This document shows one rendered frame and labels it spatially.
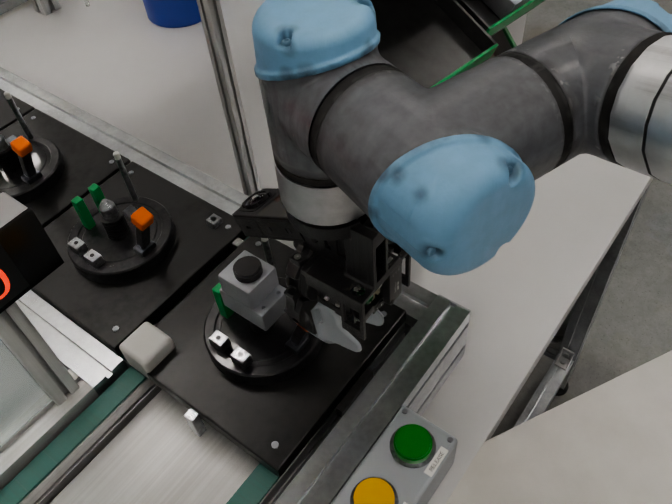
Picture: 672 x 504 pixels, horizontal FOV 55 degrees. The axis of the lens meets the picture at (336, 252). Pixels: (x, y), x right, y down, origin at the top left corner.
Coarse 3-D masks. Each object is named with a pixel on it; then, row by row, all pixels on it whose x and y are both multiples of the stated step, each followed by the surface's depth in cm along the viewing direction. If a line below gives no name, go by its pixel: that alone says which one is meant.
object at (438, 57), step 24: (384, 0) 72; (408, 0) 73; (432, 0) 74; (384, 24) 71; (408, 24) 71; (432, 24) 72; (456, 24) 73; (384, 48) 69; (408, 48) 70; (432, 48) 71; (456, 48) 72; (480, 48) 72; (408, 72) 69; (432, 72) 70; (456, 72) 68
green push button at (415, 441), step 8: (408, 424) 68; (416, 424) 68; (400, 432) 68; (408, 432) 67; (416, 432) 67; (424, 432) 67; (400, 440) 67; (408, 440) 67; (416, 440) 67; (424, 440) 67; (400, 448) 66; (408, 448) 66; (416, 448) 66; (424, 448) 66; (400, 456) 66; (408, 456) 66; (416, 456) 66; (424, 456) 66
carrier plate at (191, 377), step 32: (256, 256) 85; (288, 256) 84; (160, 320) 79; (192, 320) 79; (384, 320) 77; (192, 352) 76; (320, 352) 75; (352, 352) 74; (160, 384) 74; (192, 384) 73; (224, 384) 73; (288, 384) 72; (320, 384) 72; (352, 384) 73; (224, 416) 70; (256, 416) 70; (288, 416) 70; (320, 416) 70; (256, 448) 68; (288, 448) 67
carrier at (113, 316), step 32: (96, 192) 85; (128, 192) 94; (160, 192) 94; (64, 224) 91; (96, 224) 88; (128, 224) 86; (160, 224) 87; (192, 224) 89; (224, 224) 89; (64, 256) 87; (96, 256) 82; (128, 256) 84; (160, 256) 84; (192, 256) 86; (224, 256) 87; (32, 288) 84; (64, 288) 84; (96, 288) 83; (128, 288) 83; (160, 288) 82; (96, 320) 80; (128, 320) 80
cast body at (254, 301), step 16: (240, 256) 70; (224, 272) 68; (240, 272) 67; (256, 272) 67; (272, 272) 68; (224, 288) 69; (240, 288) 67; (256, 288) 67; (272, 288) 70; (224, 304) 73; (240, 304) 70; (256, 304) 68; (272, 304) 69; (256, 320) 70; (272, 320) 70
